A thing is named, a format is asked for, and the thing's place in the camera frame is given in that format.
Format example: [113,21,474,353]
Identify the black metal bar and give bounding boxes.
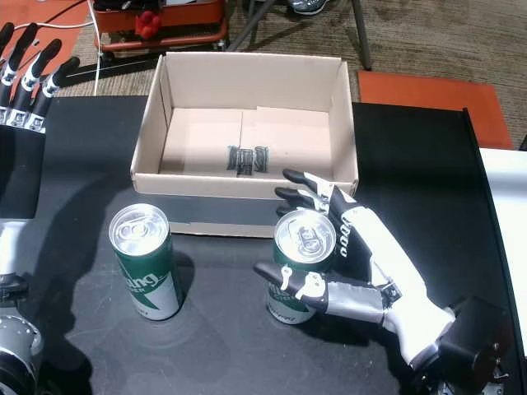
[65,51,166,81]

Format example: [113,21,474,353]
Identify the smooth green soda can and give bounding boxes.
[108,203,184,322]

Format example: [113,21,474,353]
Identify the dented green soda can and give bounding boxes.
[267,208,338,326]

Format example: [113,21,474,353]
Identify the white cable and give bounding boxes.
[36,0,103,96]

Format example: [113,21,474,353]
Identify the orange floor mat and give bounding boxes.
[357,70,514,150]
[0,0,95,57]

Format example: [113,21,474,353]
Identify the open cardboard box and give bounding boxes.
[130,51,358,239]

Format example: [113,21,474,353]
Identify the grey metal chair leg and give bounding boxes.
[351,0,373,72]
[228,0,277,53]

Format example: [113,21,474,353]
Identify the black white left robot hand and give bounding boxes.
[0,22,82,277]

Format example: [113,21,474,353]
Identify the grey running shoe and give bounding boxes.
[287,0,330,16]

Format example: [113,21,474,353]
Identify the orange tool cart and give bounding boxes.
[92,0,231,53]

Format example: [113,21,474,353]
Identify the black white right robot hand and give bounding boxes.
[254,168,456,367]

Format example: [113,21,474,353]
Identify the red rubber toy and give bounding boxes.
[138,11,162,39]

